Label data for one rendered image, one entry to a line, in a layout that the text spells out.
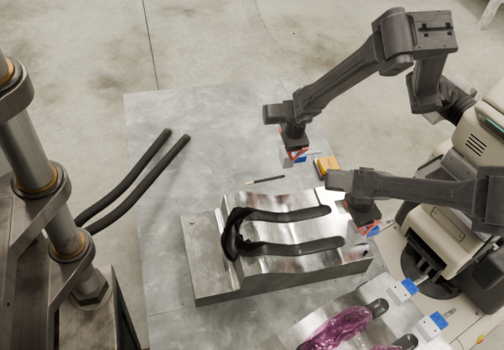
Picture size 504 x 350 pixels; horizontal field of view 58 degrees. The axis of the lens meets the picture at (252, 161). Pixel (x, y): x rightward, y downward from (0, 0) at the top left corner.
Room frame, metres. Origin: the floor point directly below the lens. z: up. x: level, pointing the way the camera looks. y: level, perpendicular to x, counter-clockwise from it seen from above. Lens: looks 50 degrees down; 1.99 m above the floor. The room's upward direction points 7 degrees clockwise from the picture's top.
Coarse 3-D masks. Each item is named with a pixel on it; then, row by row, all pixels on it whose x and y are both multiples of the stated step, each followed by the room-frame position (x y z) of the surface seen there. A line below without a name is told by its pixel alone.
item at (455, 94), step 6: (444, 78) 1.03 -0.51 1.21; (450, 84) 0.98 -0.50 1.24; (450, 90) 0.95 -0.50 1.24; (456, 90) 0.97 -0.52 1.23; (462, 90) 0.99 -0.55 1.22; (450, 96) 0.94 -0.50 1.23; (456, 96) 0.95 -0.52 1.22; (462, 96) 0.97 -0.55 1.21; (450, 102) 0.94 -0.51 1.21; (456, 102) 0.95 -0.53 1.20; (444, 108) 0.94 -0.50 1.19; (450, 108) 0.94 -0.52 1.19; (444, 114) 0.95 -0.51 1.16
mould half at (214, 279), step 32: (320, 192) 0.83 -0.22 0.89; (224, 224) 0.69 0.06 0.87; (256, 224) 0.67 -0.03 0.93; (288, 224) 0.71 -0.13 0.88; (320, 224) 0.72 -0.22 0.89; (192, 256) 0.58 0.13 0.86; (224, 256) 0.60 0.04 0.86; (256, 256) 0.57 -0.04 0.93; (288, 256) 0.60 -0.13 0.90; (320, 256) 0.62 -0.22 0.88; (352, 256) 0.62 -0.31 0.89; (192, 288) 0.52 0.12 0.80; (224, 288) 0.50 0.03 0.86; (256, 288) 0.52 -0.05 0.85; (288, 288) 0.55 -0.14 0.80
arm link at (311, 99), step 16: (384, 16) 0.77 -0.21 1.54; (368, 48) 0.75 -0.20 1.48; (352, 64) 0.77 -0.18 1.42; (368, 64) 0.73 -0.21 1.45; (384, 64) 0.70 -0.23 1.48; (400, 64) 0.68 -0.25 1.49; (320, 80) 0.84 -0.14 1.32; (336, 80) 0.79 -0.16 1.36; (352, 80) 0.77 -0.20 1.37; (304, 96) 0.86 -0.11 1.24; (320, 96) 0.81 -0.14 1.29; (336, 96) 0.82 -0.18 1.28; (304, 112) 0.84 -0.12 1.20; (320, 112) 0.86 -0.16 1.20
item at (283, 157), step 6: (282, 150) 0.92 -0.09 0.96; (318, 150) 0.96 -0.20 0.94; (282, 156) 0.91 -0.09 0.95; (288, 156) 0.90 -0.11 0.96; (294, 156) 0.90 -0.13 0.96; (300, 156) 0.92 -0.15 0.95; (306, 156) 0.92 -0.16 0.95; (282, 162) 0.90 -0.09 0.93; (288, 162) 0.90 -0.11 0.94; (294, 162) 0.91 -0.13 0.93; (300, 162) 0.91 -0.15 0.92; (282, 168) 0.90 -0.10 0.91
